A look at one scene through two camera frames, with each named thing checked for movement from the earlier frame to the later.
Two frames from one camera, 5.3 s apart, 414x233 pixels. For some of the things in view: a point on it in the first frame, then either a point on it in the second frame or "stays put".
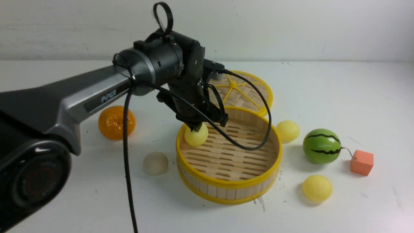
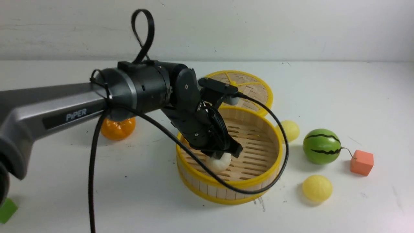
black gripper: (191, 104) -> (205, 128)
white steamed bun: (155, 163) -> (218, 165)
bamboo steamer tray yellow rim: (221, 171) stays put
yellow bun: (288, 131) stays put
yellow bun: (317, 188) stays put
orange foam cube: (361, 162) stays put
